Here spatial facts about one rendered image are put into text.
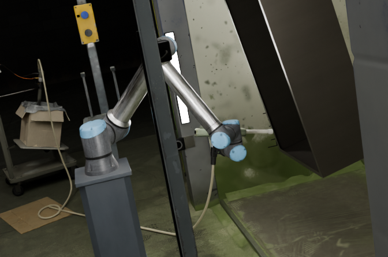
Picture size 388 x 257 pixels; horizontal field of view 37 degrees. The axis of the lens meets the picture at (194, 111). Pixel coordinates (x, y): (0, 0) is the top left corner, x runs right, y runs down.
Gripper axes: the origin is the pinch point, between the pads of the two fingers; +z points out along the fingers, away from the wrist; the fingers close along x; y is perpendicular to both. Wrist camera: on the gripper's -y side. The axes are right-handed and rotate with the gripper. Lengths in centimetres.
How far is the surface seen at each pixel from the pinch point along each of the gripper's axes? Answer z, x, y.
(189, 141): 63, 6, 15
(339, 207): -7, 84, 45
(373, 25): -215, -53, -64
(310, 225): -18, 58, 52
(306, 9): -53, 24, -74
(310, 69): -53, 29, -44
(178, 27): 62, -5, -62
